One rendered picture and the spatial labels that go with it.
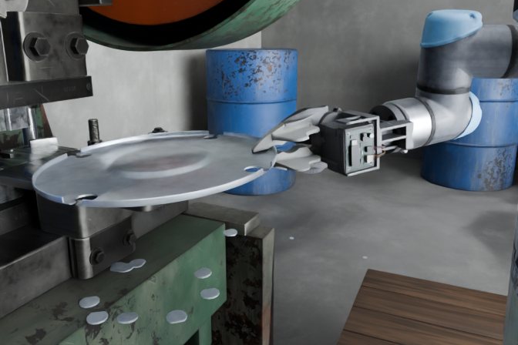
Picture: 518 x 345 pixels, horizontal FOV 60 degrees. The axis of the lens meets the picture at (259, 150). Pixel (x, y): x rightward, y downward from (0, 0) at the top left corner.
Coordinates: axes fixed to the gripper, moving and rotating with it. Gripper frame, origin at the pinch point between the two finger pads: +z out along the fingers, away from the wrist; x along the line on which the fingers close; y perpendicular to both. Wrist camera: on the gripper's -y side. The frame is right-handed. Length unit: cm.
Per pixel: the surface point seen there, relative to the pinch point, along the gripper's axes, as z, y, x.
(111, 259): 19.6, -7.0, 12.9
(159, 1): -0.1, -39.8, -21.2
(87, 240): 22.1, -4.8, 8.4
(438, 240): -134, -89, 91
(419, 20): -243, -211, -8
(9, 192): 30.0, -14.8, 3.3
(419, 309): -44, -14, 49
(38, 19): 22.5, -11.0, -18.3
